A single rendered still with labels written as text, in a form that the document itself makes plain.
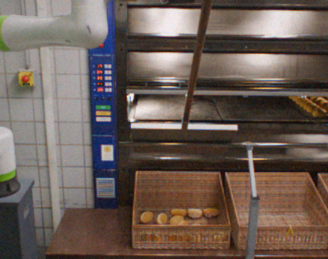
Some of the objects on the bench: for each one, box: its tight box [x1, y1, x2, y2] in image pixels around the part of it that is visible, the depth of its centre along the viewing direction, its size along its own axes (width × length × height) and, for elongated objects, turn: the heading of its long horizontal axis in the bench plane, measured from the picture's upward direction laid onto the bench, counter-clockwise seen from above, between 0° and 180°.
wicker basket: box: [131, 171, 231, 250], centre depth 245 cm, size 49×56×28 cm
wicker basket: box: [225, 172, 328, 251], centre depth 246 cm, size 49×56×28 cm
